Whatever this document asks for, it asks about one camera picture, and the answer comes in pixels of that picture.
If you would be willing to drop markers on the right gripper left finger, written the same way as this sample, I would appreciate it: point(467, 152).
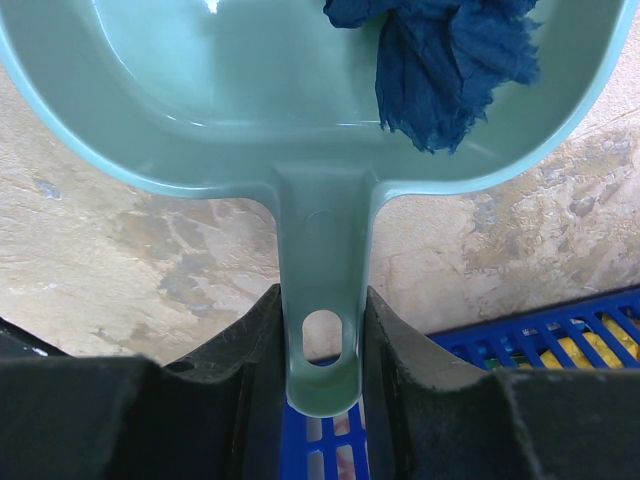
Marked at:
point(217, 411)

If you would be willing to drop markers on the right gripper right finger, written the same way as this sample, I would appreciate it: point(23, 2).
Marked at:
point(418, 404)

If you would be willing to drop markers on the teal dustpan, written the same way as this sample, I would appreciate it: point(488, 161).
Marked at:
point(266, 100)

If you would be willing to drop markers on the blue plastic basket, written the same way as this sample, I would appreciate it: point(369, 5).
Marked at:
point(598, 331)

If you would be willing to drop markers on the blue scrap near bin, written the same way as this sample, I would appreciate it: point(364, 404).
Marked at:
point(439, 62)

